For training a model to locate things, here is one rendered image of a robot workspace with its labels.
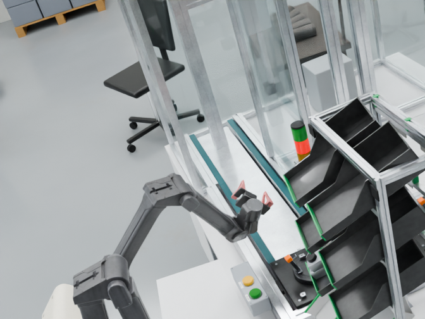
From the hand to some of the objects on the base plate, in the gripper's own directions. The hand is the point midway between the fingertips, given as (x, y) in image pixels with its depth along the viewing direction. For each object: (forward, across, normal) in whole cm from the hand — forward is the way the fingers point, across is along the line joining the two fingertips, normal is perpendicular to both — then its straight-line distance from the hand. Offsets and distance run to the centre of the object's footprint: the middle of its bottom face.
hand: (253, 188), depth 235 cm
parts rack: (-56, +48, +20) cm, 76 cm away
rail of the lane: (-12, +16, -24) cm, 31 cm away
